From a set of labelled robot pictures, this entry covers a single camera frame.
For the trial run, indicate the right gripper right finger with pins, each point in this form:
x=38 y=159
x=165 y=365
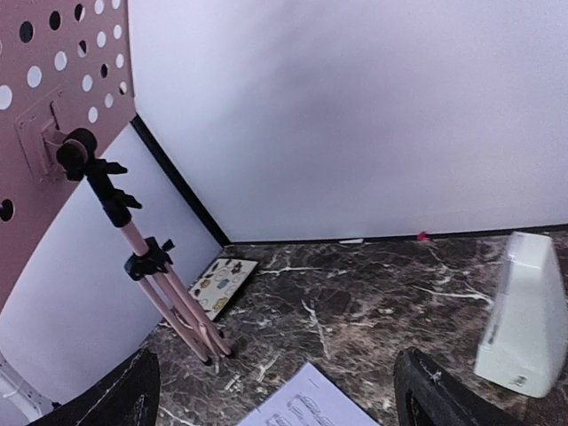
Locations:
x=426 y=394

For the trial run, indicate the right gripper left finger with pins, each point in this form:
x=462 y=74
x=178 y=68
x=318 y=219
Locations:
x=128 y=395

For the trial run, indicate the sheet music page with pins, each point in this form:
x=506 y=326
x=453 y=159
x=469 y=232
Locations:
x=308 y=398

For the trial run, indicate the pink perforated music stand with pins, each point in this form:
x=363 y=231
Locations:
x=66 y=94

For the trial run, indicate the white metronome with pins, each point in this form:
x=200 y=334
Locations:
x=524 y=346

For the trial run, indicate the floral pattern coaster tile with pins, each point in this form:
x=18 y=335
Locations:
x=214 y=289

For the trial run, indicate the left black frame post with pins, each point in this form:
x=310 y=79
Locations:
x=178 y=181

